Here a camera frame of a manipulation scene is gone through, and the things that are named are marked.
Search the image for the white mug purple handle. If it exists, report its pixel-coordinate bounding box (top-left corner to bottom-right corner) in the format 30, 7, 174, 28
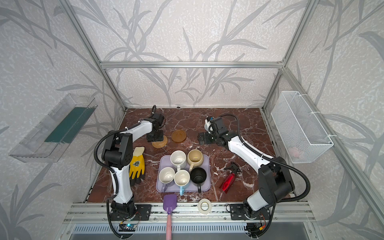
158, 167, 176, 193

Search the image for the black mug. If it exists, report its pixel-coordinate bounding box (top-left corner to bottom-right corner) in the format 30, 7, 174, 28
190, 167, 207, 193

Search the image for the clear plastic wall shelf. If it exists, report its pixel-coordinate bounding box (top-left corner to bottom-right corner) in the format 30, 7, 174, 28
9, 94, 98, 163

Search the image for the white mug blue handle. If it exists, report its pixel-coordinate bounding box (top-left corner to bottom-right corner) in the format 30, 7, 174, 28
174, 170, 190, 196

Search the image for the white tape roll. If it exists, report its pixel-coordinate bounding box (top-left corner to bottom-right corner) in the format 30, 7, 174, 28
198, 199, 212, 215

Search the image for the beige ceramic mug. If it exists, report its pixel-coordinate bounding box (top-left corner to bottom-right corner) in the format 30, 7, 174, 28
187, 150, 204, 172

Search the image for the lilac plastic tray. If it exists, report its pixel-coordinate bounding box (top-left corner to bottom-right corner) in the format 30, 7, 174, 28
156, 154, 211, 193

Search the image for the woven straw coaster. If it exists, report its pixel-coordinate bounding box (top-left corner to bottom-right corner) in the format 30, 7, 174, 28
152, 136, 168, 149

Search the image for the yellow black work glove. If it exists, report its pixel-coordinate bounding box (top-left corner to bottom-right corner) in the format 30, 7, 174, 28
129, 147, 145, 187

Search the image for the purple pink spatula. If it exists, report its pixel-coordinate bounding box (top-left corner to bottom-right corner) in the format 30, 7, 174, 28
163, 194, 177, 240

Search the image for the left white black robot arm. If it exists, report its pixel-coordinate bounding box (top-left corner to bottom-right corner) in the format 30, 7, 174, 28
94, 111, 165, 216

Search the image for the brown wooden coaster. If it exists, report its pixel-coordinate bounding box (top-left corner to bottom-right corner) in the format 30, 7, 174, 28
171, 130, 187, 143

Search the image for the white speckled mug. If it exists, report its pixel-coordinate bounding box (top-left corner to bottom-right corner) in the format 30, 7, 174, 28
170, 151, 187, 171

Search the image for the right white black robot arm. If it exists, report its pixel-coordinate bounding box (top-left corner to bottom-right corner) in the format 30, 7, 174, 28
198, 115, 311, 219

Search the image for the white wire basket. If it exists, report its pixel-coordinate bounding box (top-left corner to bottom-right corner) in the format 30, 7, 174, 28
271, 91, 334, 164

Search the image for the red spray bottle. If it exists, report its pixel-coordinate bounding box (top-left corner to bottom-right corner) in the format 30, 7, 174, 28
220, 162, 241, 194

